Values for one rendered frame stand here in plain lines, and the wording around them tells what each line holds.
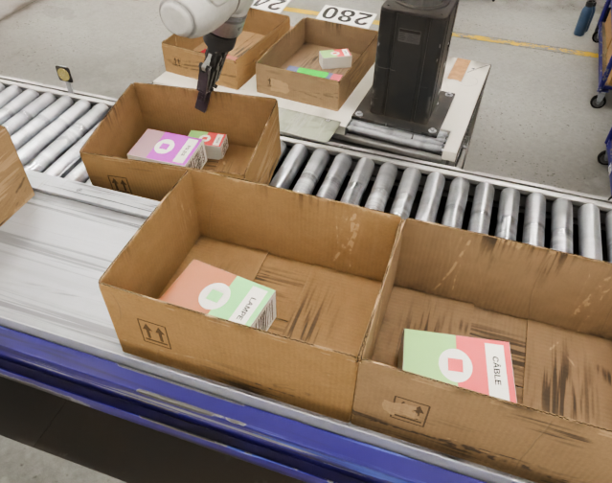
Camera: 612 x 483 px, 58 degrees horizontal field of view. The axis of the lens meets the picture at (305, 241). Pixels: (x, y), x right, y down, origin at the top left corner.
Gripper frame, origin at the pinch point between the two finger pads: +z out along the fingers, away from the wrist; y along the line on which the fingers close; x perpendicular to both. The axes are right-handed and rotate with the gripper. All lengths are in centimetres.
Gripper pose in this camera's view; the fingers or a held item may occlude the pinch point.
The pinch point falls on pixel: (204, 98)
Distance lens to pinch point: 148.8
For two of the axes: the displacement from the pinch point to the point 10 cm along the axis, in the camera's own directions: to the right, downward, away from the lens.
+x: -8.9, -4.6, -0.3
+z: -3.4, 5.9, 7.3
